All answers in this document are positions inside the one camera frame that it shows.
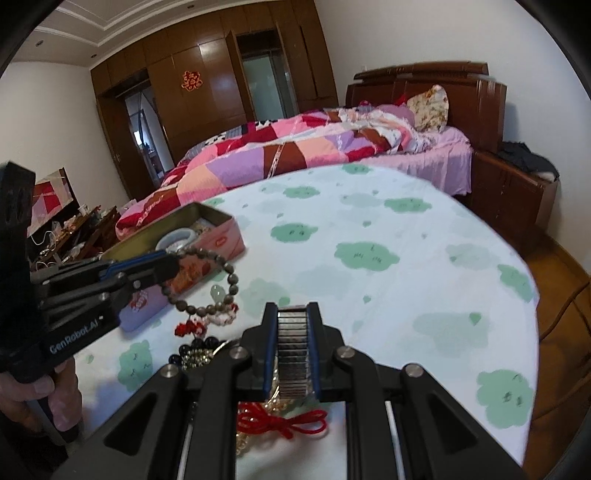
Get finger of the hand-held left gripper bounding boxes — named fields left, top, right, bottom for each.
left=30, top=250, right=170, bottom=297
left=39, top=255, right=181, bottom=334

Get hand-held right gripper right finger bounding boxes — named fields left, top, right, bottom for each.
left=307, top=302, right=528, bottom=480

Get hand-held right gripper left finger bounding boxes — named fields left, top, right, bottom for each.
left=51, top=302, right=279, bottom=480

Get silver metal stretch watch band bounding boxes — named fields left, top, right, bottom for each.
left=276, top=307, right=310, bottom=400

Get pink bead bracelet red charms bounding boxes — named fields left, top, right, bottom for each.
left=174, top=302, right=241, bottom=339

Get black bead bracelet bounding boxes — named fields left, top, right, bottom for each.
left=168, top=336, right=223, bottom=371

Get pink tin box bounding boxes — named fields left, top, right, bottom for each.
left=99, top=202, right=246, bottom=333

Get brown wooden bead bracelet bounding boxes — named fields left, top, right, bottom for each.
left=161, top=246, right=241, bottom=325

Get person's left hand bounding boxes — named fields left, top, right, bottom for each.
left=0, top=357, right=85, bottom=446

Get wooden television cabinet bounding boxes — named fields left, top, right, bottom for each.
left=28, top=205, right=123, bottom=269

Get flat screen television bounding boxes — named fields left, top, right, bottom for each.
left=27, top=167, right=77, bottom=239

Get brown wooden wardrobe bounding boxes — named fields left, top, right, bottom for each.
left=90, top=0, right=341, bottom=200

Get patchwork quilt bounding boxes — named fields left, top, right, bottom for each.
left=115, top=105, right=433, bottom=241

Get wooden nightstand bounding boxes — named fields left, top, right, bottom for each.
left=470, top=150, right=560, bottom=256

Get floral pillow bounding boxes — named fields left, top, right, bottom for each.
left=406, top=84, right=450, bottom=133

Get dark clothing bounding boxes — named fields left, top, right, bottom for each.
left=496, top=141, right=560, bottom=184

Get wooden bed headboard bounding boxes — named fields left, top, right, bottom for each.
left=345, top=61, right=509, bottom=154

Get red braided cord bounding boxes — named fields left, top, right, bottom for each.
left=237, top=401, right=329, bottom=445

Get gold chain necklace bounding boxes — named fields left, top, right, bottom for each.
left=235, top=415, right=260, bottom=457

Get orange floor cable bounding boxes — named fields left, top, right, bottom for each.
left=538, top=276, right=591, bottom=339

